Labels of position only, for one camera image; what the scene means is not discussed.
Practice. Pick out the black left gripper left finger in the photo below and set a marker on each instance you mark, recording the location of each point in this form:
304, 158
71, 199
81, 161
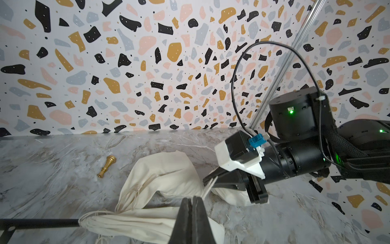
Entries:
182, 231

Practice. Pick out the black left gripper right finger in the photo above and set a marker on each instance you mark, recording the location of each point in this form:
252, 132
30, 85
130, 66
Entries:
202, 232

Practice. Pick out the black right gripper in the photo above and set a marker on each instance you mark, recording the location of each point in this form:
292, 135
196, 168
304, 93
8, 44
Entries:
241, 181

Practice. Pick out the cream cloth bag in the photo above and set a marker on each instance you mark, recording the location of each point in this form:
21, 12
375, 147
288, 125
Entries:
174, 176

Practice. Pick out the gold chess piece far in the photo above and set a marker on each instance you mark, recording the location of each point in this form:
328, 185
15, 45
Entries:
109, 161

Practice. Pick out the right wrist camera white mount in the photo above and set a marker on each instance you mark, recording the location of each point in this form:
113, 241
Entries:
240, 151

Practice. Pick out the aluminium corner post right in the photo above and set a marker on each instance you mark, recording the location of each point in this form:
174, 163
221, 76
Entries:
286, 62

